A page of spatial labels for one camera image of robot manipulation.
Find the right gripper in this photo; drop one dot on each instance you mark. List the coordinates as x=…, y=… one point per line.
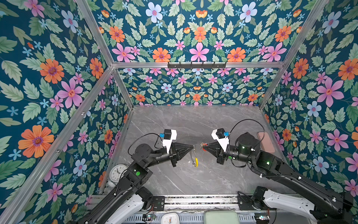
x=219, y=153

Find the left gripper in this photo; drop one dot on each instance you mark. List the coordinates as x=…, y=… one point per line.
x=175, y=153

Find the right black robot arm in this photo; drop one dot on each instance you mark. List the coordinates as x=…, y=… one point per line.
x=314, y=202

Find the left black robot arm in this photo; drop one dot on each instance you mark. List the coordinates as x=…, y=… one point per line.
x=133, y=179

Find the pink eraser case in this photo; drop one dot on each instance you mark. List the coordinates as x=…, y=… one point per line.
x=266, y=144

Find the white clock at front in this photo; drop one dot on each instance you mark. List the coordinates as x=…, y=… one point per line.
x=170, y=218

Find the white round alarm clock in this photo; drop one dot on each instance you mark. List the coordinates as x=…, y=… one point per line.
x=116, y=172

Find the pale green box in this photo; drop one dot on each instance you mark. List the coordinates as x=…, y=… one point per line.
x=221, y=217

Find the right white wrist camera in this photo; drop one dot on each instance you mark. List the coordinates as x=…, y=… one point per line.
x=222, y=137

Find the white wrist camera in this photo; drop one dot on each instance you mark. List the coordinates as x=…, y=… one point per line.
x=168, y=136
x=222, y=137

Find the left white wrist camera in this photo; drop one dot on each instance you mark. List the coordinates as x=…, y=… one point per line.
x=168, y=136

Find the aluminium front rail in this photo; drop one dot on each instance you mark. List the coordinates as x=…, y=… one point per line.
x=221, y=202

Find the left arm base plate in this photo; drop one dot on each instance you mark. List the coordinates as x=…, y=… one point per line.
x=155, y=203

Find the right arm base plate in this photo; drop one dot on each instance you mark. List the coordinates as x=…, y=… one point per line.
x=246, y=203

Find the black hook rail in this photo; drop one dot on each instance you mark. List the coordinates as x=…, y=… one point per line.
x=196, y=65

